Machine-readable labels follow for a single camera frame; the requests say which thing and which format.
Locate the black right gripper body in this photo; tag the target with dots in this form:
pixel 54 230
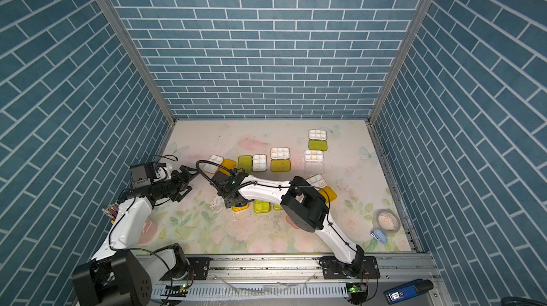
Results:
pixel 228 203

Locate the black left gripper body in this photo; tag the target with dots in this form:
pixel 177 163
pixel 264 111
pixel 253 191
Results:
pixel 171 187

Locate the small orange pillbox front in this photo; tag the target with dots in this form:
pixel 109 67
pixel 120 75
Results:
pixel 240 208

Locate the green pillbox sideways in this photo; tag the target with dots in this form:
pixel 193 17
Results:
pixel 252 163

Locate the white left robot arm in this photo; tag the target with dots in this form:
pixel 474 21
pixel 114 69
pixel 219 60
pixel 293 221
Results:
pixel 121 273

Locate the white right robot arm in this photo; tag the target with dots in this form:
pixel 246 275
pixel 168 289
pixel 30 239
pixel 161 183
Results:
pixel 305 206

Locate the pink pencil cup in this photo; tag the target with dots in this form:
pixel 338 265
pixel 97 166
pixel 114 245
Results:
pixel 111 212

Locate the clear pillbox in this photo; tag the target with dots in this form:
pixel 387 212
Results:
pixel 313 162

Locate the tape roll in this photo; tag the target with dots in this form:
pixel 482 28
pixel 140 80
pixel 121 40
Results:
pixel 387 221

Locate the blue handheld device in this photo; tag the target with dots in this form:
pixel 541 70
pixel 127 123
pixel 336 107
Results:
pixel 408 291

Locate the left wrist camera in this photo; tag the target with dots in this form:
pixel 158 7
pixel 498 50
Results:
pixel 146 174

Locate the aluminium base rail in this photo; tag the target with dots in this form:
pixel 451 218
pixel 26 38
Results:
pixel 309 279

